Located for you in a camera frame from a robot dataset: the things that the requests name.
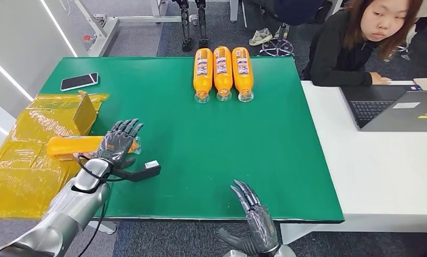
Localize white desk frame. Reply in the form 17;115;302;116
73;0;239;57

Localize black smartphone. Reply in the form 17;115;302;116
60;72;99;92

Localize grey laptop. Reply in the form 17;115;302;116
340;84;427;133

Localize yellow wrapped box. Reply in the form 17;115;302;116
73;91;98;137

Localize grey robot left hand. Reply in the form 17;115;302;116
94;118;145;170

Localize person in dark blue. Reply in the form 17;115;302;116
243;0;327;47

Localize yellow plastic film sheets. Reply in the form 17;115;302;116
0;91;110;220

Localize orange juice bottle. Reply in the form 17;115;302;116
231;47;254;103
193;48;214;104
46;135;143;161
213;46;234;102

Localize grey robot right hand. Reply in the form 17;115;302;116
218;179;281;257

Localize chrome chair base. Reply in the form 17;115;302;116
258;22;295;58

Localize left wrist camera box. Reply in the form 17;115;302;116
135;160;162;182

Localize green table mat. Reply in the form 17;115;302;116
38;56;345;224

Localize black robot leg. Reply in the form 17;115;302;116
172;0;194;53
194;0;209;49

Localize person in black top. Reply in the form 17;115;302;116
300;0;425;88

